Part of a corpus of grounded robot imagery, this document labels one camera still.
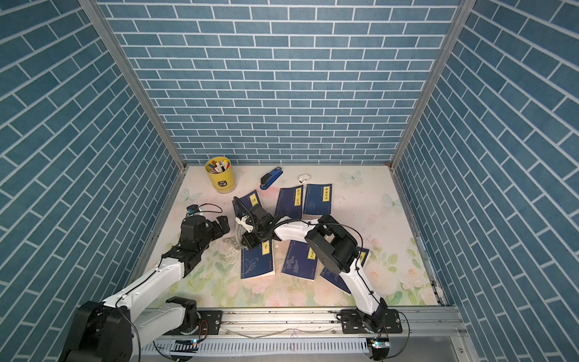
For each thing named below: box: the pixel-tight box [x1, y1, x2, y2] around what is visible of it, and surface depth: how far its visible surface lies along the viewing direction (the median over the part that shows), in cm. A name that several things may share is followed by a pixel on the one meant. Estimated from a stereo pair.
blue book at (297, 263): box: [281, 239, 318, 282], surface depth 88 cm
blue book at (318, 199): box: [303, 183, 333, 215], surface depth 107 cm
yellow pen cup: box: [205, 156, 236, 194], surface depth 105 cm
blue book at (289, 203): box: [274, 184, 304, 221], surface depth 106 cm
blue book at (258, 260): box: [240, 239, 274, 280], surface depth 88 cm
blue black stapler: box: [260, 165, 284, 191], surface depth 114 cm
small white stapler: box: [298, 173, 311, 185], surface depth 114 cm
